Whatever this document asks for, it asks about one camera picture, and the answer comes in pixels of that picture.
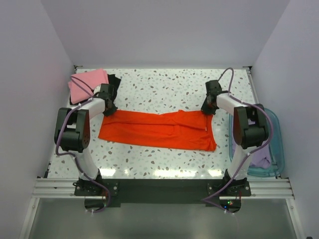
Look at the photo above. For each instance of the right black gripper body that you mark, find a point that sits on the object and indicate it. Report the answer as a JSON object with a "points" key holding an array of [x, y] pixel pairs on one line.
{"points": [[208, 108]]}

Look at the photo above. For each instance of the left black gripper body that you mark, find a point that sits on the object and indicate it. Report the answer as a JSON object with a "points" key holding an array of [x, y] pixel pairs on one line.
{"points": [[110, 111]]}

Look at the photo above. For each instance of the orange t shirt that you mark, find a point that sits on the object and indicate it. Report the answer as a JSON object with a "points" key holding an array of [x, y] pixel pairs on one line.
{"points": [[188, 130]]}

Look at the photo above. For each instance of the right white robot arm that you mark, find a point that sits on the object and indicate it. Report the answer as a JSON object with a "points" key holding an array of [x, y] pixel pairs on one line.
{"points": [[250, 127]]}

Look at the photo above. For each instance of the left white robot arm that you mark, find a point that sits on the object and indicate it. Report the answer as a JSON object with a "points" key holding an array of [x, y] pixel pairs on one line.
{"points": [[72, 130]]}

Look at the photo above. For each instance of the folded black t shirt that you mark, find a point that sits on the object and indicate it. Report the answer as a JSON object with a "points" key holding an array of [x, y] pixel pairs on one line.
{"points": [[113, 80]]}

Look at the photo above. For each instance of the folded pink t shirt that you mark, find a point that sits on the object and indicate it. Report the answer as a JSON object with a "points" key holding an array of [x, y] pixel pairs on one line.
{"points": [[82, 85]]}

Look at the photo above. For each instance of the lavender t shirt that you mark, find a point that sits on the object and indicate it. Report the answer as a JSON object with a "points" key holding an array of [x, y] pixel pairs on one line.
{"points": [[261, 158]]}

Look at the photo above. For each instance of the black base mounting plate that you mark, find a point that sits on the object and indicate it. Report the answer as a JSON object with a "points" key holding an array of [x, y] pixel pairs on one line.
{"points": [[115, 192]]}

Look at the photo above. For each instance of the teal plastic basket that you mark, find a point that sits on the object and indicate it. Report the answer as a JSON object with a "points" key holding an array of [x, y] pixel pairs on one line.
{"points": [[276, 152]]}

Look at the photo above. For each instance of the aluminium frame rail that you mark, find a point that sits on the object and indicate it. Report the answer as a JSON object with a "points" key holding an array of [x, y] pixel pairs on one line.
{"points": [[260, 188]]}

